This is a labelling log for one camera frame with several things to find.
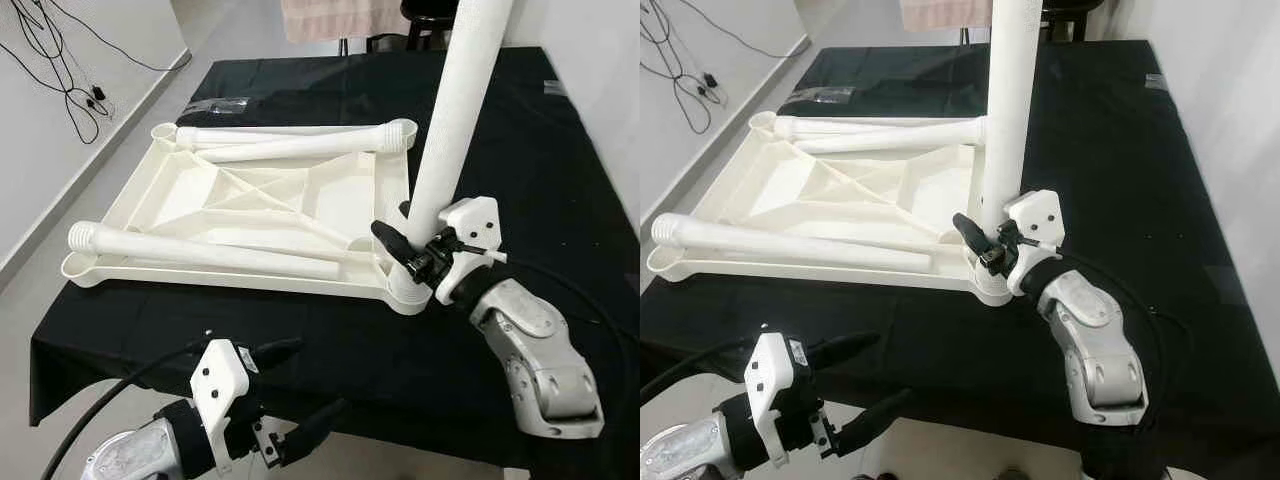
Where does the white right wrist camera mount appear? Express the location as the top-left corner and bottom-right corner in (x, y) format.
(435, 197), (506, 306)
(1003, 190), (1063, 296)

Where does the black table cloth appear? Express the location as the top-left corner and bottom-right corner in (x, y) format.
(28, 45), (641, 471)
(640, 40), (1263, 480)

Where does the white plastic table leg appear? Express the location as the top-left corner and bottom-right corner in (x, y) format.
(650, 213), (933, 273)
(980, 0), (1046, 236)
(67, 221), (346, 281)
(198, 135), (391, 166)
(175, 118), (419, 153)
(795, 130), (986, 156)
(405, 0), (516, 251)
(772, 113), (989, 149)

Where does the looped black wall cable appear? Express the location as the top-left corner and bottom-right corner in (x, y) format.
(0, 0), (116, 146)
(640, 0), (726, 136)

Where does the beige striped cloth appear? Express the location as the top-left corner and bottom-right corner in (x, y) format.
(280, 0), (406, 43)
(900, 0), (991, 31)

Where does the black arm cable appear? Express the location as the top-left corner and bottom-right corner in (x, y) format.
(40, 333), (216, 480)
(640, 325), (771, 406)
(495, 255), (641, 401)
(1058, 250), (1171, 421)

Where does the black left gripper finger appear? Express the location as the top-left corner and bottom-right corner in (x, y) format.
(805, 331), (881, 364)
(283, 397), (352, 467)
(249, 337), (304, 369)
(835, 387), (914, 459)

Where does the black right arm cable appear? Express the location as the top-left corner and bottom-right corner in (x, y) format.
(495, 255), (641, 401)
(1058, 250), (1171, 421)

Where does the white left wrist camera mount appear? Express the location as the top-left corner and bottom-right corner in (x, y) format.
(190, 338), (251, 473)
(745, 333), (809, 469)

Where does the long black wall cable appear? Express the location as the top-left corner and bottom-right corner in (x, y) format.
(665, 0), (811, 59)
(40, 0), (193, 73)

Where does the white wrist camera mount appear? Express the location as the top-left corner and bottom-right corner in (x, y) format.
(190, 338), (251, 473)
(745, 333), (809, 469)
(1003, 190), (1063, 296)
(435, 197), (506, 306)

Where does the cream plastic children table top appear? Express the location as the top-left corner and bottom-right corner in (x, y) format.
(60, 120), (441, 316)
(645, 112), (1041, 306)

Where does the black round stool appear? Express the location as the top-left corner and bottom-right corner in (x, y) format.
(400, 0), (461, 51)
(1045, 0), (1091, 43)

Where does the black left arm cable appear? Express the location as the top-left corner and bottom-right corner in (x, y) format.
(40, 333), (216, 480)
(640, 325), (771, 406)

